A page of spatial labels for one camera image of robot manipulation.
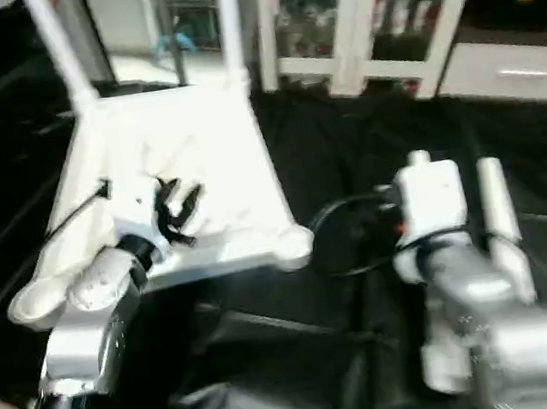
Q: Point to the white plastic table top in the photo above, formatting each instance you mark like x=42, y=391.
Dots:
x=195, y=144

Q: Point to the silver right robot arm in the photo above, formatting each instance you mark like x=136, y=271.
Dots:
x=491, y=327

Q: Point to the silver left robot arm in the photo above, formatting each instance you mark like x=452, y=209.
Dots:
x=87, y=320

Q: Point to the light blue plastic object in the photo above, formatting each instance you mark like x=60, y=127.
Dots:
x=174, y=44

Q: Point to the black plastic mat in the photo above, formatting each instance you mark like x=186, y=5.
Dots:
x=348, y=154

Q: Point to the grey metal pole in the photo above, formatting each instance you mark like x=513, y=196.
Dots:
x=167, y=27

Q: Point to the white glass-door cabinet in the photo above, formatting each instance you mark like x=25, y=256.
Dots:
x=369, y=10

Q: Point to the white drawer unit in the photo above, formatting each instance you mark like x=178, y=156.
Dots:
x=513, y=72

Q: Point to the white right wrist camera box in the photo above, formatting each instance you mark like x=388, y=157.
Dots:
x=431, y=194

